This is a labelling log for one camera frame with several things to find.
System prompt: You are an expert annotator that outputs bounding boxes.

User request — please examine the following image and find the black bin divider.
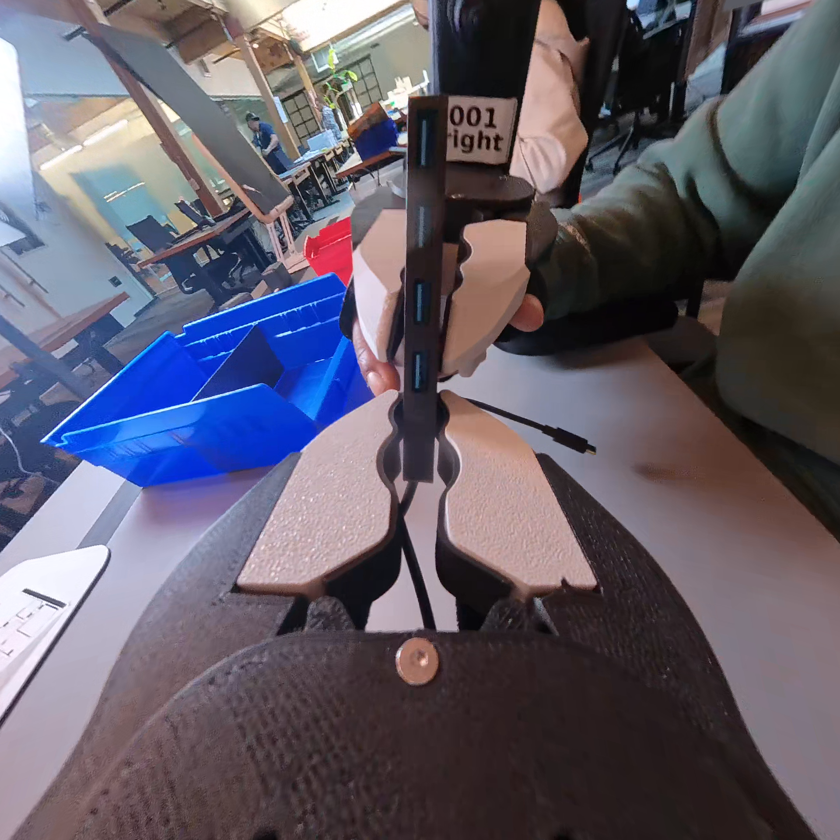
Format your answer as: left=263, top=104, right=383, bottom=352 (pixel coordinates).
left=190, top=325, right=286, bottom=403

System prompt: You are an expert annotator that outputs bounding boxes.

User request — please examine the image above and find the person's right forearm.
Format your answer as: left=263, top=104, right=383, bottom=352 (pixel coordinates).
left=545, top=13, right=840, bottom=329

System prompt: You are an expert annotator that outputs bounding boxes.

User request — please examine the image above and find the blue plastic bin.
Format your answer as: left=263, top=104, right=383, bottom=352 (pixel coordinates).
left=41, top=272, right=375, bottom=488

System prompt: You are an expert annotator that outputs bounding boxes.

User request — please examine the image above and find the wooden pillar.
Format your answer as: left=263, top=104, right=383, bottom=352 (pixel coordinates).
left=223, top=13, right=291, bottom=142

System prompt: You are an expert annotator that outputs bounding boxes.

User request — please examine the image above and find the beige cloth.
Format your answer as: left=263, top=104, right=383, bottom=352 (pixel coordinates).
left=515, top=0, right=592, bottom=198

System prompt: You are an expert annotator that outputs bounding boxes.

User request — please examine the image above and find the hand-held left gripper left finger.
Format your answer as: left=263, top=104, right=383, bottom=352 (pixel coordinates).
left=236, top=390, right=404, bottom=626

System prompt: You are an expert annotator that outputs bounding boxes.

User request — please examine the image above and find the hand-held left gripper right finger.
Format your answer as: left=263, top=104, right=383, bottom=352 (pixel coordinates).
left=434, top=390, right=599, bottom=635

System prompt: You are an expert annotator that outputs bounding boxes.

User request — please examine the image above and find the black office chair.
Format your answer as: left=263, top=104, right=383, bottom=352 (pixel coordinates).
left=125, top=213, right=179, bottom=263

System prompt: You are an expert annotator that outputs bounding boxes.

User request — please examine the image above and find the slim black USB hub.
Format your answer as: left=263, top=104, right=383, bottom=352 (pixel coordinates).
left=402, top=94, right=452, bottom=483

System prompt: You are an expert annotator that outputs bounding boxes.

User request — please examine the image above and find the white stand base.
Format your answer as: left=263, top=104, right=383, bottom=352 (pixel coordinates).
left=0, top=545, right=111, bottom=723

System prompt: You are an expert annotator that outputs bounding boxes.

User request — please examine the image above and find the red plastic bin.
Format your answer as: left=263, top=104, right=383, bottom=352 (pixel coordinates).
left=303, top=217, right=355, bottom=286

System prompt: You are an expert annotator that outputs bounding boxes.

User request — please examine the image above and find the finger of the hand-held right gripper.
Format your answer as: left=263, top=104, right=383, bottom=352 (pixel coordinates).
left=351, top=206, right=411, bottom=365
left=436, top=220, right=532, bottom=382

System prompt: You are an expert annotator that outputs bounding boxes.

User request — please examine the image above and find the chalkboard easel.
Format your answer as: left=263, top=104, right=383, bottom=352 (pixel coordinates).
left=85, top=26, right=309, bottom=273

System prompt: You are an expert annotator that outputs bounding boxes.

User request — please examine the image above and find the long wooden desk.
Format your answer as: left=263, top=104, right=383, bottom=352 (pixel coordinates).
left=138, top=210, right=263, bottom=309

